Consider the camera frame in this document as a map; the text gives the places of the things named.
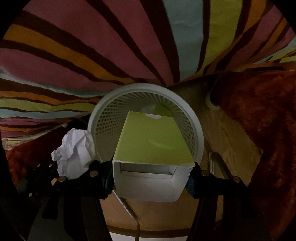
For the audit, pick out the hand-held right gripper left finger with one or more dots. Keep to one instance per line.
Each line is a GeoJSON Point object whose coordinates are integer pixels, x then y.
{"type": "Point", "coordinates": [106, 182]}

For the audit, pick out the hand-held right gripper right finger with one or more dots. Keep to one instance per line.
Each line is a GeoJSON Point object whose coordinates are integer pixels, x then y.
{"type": "Point", "coordinates": [190, 183]}

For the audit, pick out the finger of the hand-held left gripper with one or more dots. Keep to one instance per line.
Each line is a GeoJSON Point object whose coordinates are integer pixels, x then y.
{"type": "Point", "coordinates": [33, 193]}
{"type": "Point", "coordinates": [45, 167]}

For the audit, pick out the large white paper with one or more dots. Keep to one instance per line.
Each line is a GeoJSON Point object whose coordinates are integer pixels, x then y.
{"type": "Point", "coordinates": [74, 153]}

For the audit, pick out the large green box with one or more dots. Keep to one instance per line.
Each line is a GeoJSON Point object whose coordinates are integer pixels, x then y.
{"type": "Point", "coordinates": [150, 141]}

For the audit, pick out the white mesh wastebasket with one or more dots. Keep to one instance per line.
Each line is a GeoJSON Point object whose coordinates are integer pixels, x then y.
{"type": "Point", "coordinates": [106, 115]}

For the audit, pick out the striped bedsheet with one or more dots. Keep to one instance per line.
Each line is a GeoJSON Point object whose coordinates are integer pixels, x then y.
{"type": "Point", "coordinates": [92, 46]}

